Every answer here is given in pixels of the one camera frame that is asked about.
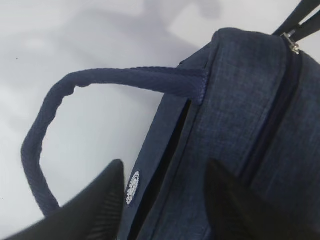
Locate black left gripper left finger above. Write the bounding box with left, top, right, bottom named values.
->
left=9, top=159, right=125, bottom=240

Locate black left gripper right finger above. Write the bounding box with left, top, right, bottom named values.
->
left=204, top=159, right=320, bottom=240

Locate navy blue fabric lunch bag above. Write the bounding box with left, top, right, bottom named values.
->
left=21, top=0, right=320, bottom=240

